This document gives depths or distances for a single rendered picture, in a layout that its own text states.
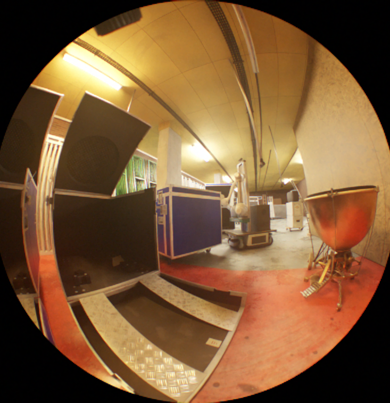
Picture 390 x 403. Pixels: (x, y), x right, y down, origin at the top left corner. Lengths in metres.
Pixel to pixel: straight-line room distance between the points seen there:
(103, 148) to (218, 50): 2.33
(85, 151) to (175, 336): 1.79
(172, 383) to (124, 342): 0.30
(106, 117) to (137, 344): 1.73
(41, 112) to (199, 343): 2.04
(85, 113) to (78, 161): 0.56
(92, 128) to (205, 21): 2.14
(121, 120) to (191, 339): 1.86
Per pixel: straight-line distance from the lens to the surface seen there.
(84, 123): 1.53
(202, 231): 1.97
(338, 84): 2.55
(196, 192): 1.89
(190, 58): 2.77
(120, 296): 1.14
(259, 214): 2.70
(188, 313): 0.96
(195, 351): 0.81
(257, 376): 0.78
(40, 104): 1.61
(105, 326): 0.85
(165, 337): 0.88
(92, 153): 1.72
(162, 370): 0.73
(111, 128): 1.58
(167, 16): 2.56
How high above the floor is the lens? 0.71
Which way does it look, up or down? 5 degrees up
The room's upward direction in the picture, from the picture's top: 1 degrees counter-clockwise
